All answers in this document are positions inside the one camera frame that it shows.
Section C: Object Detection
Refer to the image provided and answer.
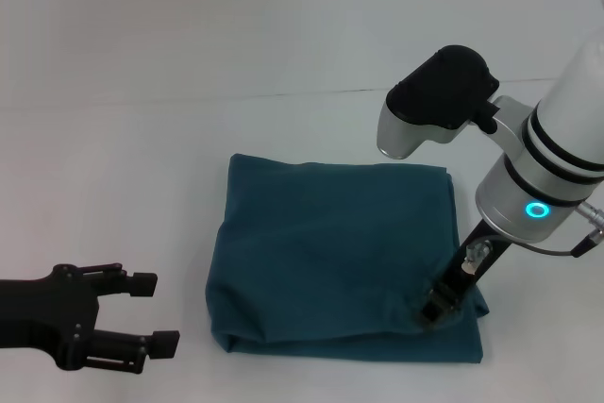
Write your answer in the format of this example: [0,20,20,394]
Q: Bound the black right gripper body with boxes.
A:
[441,217,514,304]

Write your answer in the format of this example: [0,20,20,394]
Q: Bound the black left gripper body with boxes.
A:
[0,263,103,372]

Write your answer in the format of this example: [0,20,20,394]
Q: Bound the teal blue t-shirt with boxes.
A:
[205,153,490,364]

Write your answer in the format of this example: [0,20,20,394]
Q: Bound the silver plug with thin cable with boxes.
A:
[461,227,604,277]

